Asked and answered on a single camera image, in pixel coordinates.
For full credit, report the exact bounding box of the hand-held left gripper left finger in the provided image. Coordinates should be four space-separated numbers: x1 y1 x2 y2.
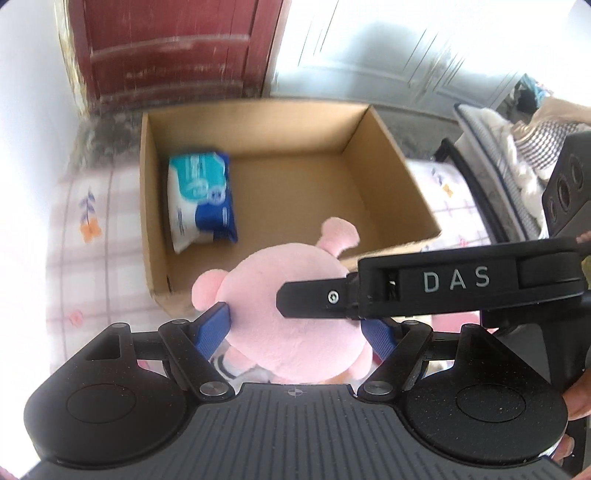
85 302 236 402

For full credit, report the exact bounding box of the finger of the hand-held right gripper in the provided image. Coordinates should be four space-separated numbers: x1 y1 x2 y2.
276 271 363 320

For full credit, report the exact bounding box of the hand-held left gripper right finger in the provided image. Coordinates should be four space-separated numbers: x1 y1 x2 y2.
358 318 509 402

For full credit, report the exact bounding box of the pink plush toy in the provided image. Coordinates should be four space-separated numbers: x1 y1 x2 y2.
191 217 372 384

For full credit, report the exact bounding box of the brown cardboard box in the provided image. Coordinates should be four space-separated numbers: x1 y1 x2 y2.
139 99 444 319

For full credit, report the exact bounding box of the person's right hand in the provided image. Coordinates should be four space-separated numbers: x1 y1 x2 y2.
551 369 591 468

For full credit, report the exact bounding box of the white fleece blanket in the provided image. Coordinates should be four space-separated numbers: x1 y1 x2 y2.
487 111 548 220

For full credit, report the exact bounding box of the blue white wet wipes packet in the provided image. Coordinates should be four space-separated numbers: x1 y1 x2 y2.
167 150 240 254

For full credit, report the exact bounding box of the checked cloth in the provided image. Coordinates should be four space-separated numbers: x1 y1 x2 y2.
512 122 575 182

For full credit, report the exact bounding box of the dark and teal clothes heap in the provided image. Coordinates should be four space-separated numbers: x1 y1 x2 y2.
505 74 555 125

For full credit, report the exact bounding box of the white panelled wardrobe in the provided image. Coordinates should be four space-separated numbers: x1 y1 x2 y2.
270 0 532 116

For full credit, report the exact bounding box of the red wooden door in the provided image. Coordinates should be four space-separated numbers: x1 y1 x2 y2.
68 0 288 108

